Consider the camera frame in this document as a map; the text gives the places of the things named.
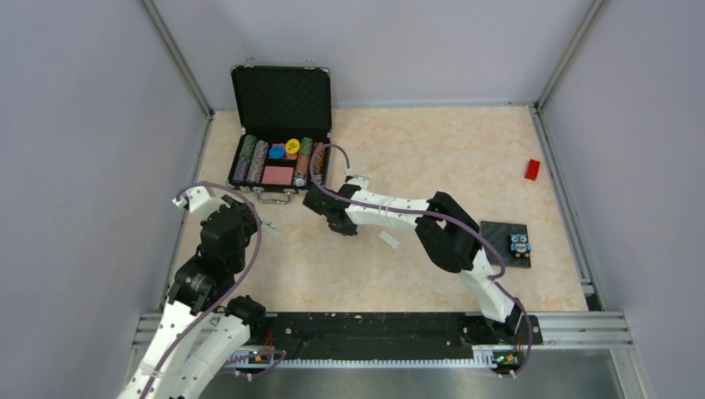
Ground white battery cover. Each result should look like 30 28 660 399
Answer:
378 230 400 249

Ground white remote control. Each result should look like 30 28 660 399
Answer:
261 219 279 234

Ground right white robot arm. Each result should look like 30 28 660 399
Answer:
303 175 538 347

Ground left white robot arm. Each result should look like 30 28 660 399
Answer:
119 182 267 398

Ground pink playing card deck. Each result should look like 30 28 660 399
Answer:
261 165 294 186

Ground yellow round chip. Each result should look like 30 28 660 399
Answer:
284 138 301 155

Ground blue round chip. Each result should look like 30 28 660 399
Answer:
268 143 286 160

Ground black poker chip case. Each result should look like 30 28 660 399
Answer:
226 64 333 204

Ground dark grey building baseplate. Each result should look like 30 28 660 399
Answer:
481 220 531 269

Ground blue owl figure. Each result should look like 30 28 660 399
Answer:
508 233 532 259

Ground red building brick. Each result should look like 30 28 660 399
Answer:
524 159 541 181

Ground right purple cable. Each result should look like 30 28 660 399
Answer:
309 143 535 378

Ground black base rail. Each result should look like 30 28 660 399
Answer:
137 311 634 378

